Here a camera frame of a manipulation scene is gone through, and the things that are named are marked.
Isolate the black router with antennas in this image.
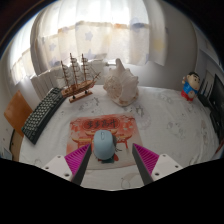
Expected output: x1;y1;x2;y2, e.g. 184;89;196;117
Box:
198;71;216;108

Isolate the white radiator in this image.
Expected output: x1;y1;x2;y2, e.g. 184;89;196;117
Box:
29;59;106;99

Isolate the orange wooden chair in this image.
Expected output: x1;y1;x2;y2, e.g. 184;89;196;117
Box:
3;90;34;163

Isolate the red printed mouse pad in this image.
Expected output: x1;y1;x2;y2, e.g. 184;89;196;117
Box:
65;113;144;171

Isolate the wooden model sailing ship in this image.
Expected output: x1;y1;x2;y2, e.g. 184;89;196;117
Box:
59;52;102;104

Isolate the white printed tablecloth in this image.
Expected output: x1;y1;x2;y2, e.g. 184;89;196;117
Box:
19;84;221;192

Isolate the black computer monitor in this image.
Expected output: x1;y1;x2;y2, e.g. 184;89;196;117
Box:
208;73;224;141

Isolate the black computer keyboard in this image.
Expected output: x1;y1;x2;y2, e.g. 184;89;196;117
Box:
21;87;67;145

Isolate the white star-print curtain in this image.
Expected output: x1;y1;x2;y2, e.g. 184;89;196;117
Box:
9;0;168;84

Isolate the large white conch shell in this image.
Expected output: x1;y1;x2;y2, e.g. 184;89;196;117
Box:
102;58;140;108

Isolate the cartoon boy clock figurine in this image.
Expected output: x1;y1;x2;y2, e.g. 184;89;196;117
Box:
180;71;202;102

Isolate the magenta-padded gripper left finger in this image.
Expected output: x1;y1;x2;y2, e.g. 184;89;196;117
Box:
42;143;92;186

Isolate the light blue computer mouse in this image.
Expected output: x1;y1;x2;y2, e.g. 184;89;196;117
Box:
92;129;118;161

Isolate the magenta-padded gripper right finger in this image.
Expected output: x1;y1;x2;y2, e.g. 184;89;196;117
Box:
131;142;184;186

